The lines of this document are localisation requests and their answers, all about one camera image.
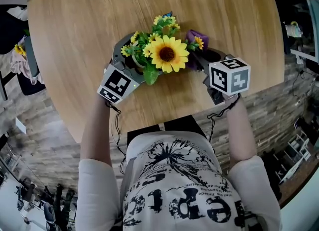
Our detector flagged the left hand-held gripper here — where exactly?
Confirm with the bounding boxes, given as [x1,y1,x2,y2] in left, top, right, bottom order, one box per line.
[96,33,146,104]

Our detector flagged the person's right forearm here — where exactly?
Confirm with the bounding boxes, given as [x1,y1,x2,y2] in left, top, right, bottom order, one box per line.
[223,93,259,168]

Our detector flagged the white yellow container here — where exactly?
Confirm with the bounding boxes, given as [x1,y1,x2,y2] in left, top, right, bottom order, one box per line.
[285,20,304,38]

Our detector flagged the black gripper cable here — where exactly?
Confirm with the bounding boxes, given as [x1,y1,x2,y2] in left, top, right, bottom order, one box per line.
[206,93,241,146]
[104,102,128,175]

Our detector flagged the person's left forearm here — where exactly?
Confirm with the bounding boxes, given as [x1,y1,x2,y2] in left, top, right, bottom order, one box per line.
[79,95,113,167]

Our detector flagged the beige cloth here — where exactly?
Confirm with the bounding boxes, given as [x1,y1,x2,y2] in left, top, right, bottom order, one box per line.
[9,50,44,85]

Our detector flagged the white printed shirt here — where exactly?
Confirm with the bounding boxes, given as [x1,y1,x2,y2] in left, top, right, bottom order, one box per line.
[74,130,282,231]

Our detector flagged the white metal rack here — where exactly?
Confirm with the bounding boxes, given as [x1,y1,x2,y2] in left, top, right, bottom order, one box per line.
[278,130,312,186]

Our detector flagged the yellow artificial sunflower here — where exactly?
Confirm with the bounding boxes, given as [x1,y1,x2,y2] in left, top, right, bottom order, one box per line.
[13,43,27,57]

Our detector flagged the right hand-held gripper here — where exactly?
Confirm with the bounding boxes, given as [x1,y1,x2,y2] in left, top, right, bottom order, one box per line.
[195,48,251,106]

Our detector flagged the yellow sunflower bouquet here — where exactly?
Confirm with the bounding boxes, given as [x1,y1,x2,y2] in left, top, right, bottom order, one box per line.
[121,11,204,86]

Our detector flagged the person's black trousers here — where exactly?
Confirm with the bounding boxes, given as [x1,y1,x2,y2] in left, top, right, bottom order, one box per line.
[127,115,207,146]

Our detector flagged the white paper sheet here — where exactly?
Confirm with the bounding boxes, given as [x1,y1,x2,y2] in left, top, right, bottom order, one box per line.
[15,117,27,134]

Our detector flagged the black office chair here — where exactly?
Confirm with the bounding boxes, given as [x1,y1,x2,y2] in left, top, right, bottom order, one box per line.
[0,4,47,101]

